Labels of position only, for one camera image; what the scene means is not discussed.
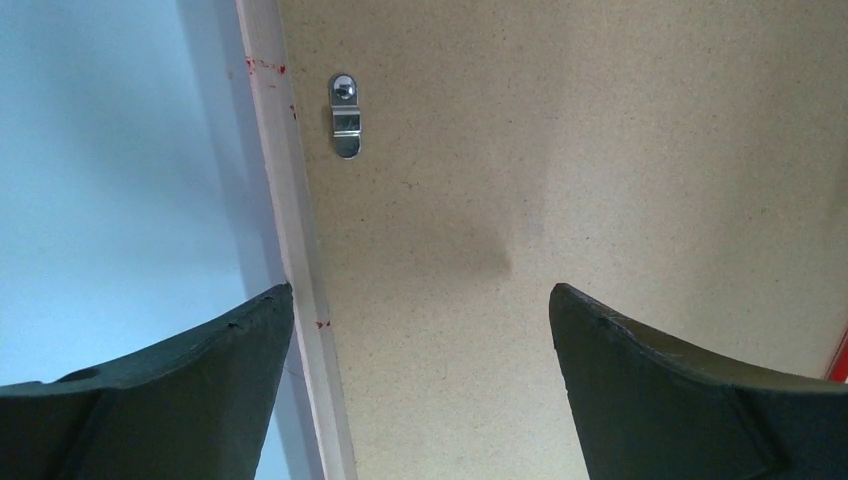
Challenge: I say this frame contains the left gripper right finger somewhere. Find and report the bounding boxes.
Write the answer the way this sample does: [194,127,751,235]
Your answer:
[549,283,847,479]

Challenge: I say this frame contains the brown cardboard backing board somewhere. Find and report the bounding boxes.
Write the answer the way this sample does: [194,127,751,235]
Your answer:
[281,1,847,479]

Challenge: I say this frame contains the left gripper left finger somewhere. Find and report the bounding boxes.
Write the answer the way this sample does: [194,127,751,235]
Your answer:
[1,284,294,479]

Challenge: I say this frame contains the orange wooden picture frame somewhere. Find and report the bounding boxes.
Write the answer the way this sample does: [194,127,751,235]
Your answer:
[236,1,358,479]

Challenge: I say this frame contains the small metal turn clip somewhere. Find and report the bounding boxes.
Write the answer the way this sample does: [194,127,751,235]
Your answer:
[328,73,362,160]

